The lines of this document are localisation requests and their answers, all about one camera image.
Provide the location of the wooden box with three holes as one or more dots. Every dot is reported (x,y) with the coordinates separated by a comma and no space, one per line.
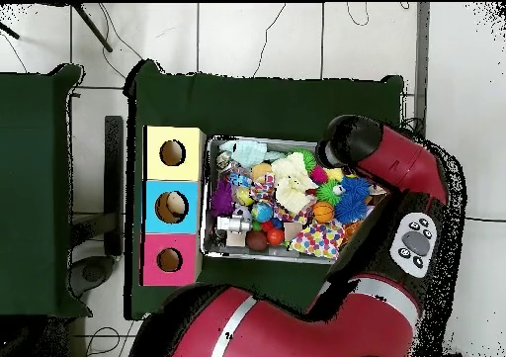
(174,175)

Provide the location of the cream waffle cloth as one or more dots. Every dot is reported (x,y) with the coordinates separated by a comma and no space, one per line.
(292,183)

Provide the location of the blue spiky puffer ball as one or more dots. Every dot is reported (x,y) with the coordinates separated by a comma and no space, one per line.
(350,208)

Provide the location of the orange toy basketball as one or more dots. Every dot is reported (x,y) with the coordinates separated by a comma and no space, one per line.
(323,212)

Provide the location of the crushed clear water bottle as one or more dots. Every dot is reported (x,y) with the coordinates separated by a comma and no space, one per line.
(239,179)

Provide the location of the black tripod leg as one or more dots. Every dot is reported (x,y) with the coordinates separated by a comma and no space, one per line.
(93,27)
(10,30)

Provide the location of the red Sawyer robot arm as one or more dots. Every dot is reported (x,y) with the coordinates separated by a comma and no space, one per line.
(395,159)

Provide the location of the purple spiky ball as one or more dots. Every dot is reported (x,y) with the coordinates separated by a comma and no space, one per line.
(222,198)

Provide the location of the yellow plush toy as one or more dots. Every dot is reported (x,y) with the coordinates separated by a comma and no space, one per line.
(334,174)

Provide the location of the silver plastic toy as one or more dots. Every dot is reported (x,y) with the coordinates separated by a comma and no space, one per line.
(233,224)

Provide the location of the colourful polka dot cloth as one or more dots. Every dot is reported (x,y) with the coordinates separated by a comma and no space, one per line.
(318,240)

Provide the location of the mint green waffle cloth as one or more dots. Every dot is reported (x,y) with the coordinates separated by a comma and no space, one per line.
(247,153)

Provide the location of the green cloth side table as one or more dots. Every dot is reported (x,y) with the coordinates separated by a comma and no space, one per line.
(27,195)

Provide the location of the shallow clear mesh bin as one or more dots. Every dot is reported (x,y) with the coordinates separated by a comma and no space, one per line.
(257,254)

